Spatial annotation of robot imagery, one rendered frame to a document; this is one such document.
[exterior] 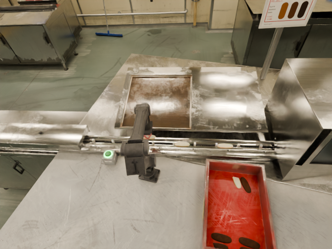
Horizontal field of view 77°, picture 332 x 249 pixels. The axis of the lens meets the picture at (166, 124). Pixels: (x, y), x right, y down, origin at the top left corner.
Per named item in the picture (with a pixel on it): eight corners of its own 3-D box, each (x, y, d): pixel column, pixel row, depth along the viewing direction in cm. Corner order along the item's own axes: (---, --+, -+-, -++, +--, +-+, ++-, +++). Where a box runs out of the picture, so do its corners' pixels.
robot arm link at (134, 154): (121, 179, 79) (147, 178, 79) (119, 144, 81) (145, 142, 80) (139, 167, 124) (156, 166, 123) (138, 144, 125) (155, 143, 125)
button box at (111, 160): (105, 167, 138) (100, 158, 129) (108, 157, 143) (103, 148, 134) (117, 168, 137) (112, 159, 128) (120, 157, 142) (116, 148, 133)
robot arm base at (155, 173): (138, 178, 127) (156, 183, 124) (135, 172, 121) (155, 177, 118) (143, 166, 132) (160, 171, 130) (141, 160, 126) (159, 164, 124)
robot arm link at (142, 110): (121, 159, 83) (148, 158, 83) (119, 148, 80) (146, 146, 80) (134, 111, 120) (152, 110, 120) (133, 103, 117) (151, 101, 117)
